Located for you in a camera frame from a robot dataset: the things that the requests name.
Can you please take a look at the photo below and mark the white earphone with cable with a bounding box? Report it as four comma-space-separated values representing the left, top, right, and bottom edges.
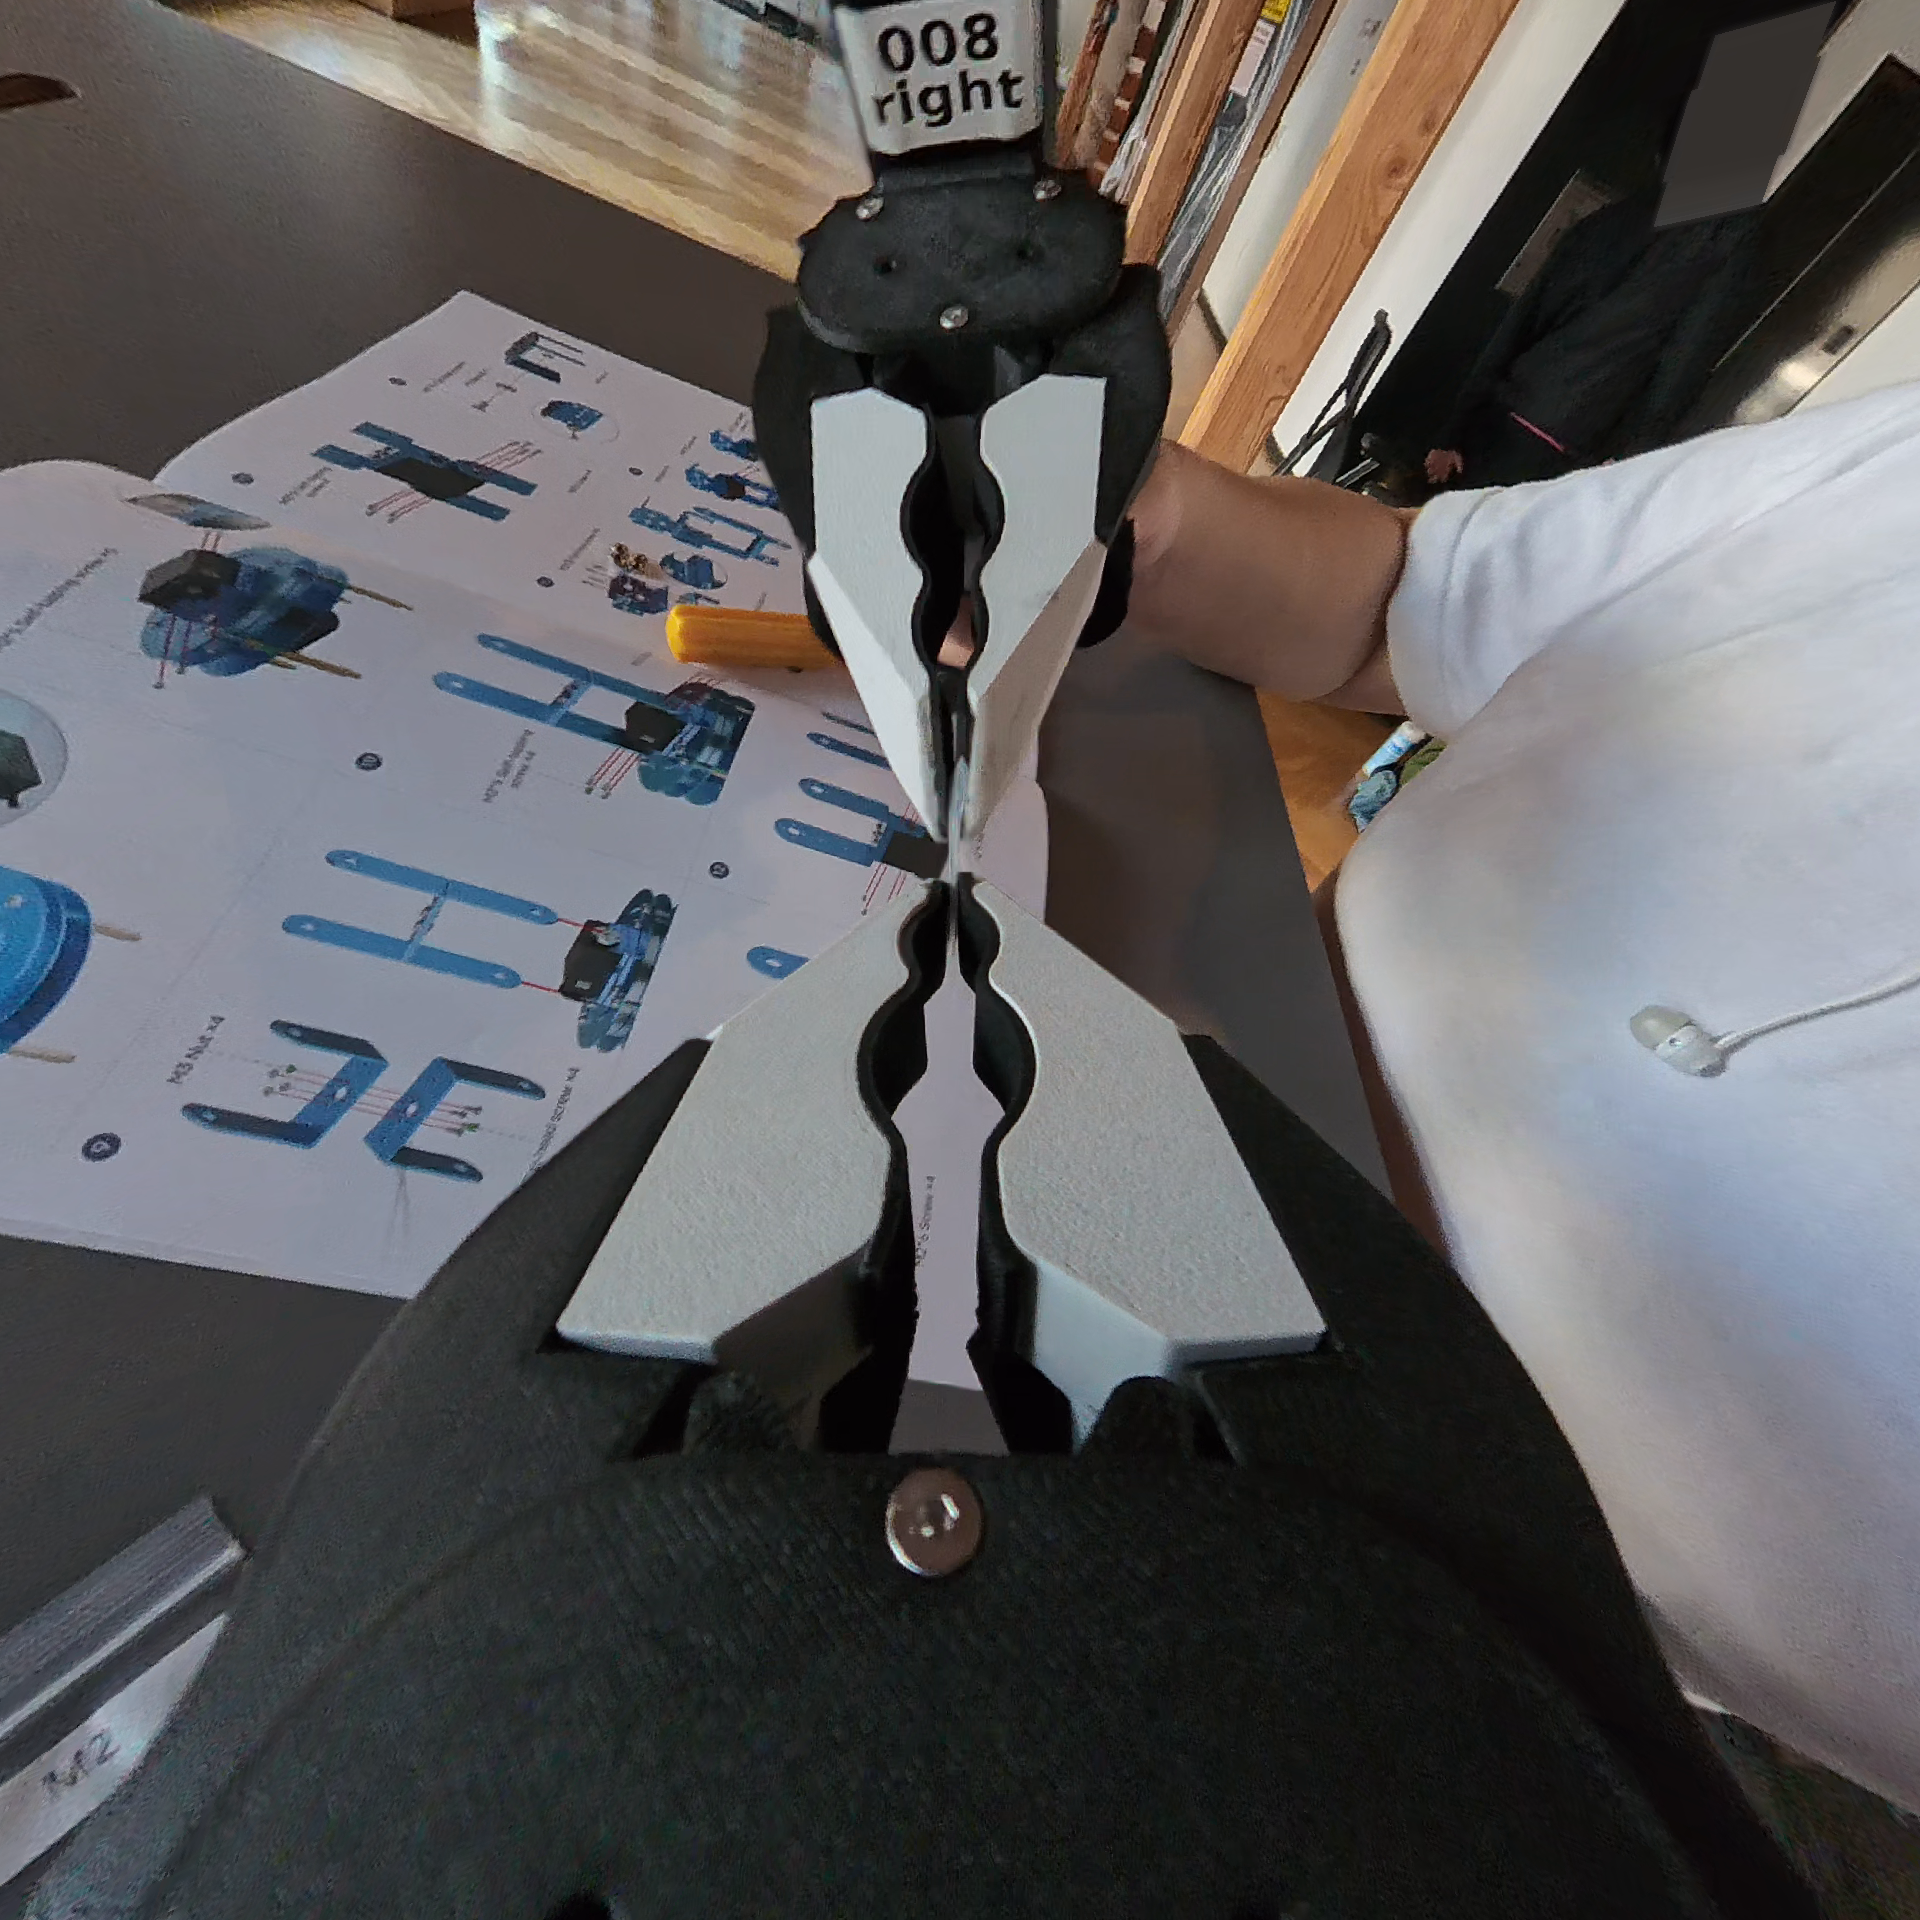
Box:
1628, 961, 1920, 1078

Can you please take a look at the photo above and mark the wooden pillar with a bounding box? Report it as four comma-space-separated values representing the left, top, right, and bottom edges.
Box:
1176, 0, 1524, 474

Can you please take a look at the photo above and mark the person in white shirt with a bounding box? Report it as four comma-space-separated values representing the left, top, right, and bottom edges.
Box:
1328, 382, 1920, 1817

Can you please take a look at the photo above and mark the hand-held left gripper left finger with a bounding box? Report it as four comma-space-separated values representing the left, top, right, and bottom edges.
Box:
555, 881, 955, 1453

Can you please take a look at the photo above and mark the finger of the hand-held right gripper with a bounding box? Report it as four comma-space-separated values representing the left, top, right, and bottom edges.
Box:
806, 383, 969, 881
958, 373, 1125, 881

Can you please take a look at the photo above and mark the person's right forearm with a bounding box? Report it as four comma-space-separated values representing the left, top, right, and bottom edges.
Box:
1126, 439, 1424, 719

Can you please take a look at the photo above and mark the dark cloth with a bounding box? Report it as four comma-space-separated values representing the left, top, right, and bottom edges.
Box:
1462, 195, 1772, 453

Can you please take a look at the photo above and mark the printed assembly manual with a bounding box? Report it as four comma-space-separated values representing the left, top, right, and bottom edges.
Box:
0, 289, 1052, 1299

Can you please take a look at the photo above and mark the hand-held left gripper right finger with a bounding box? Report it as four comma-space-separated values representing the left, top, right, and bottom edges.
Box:
958, 881, 1329, 1453

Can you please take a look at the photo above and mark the yellow-handled screwdriver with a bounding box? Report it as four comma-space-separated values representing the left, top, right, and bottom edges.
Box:
663, 604, 840, 673

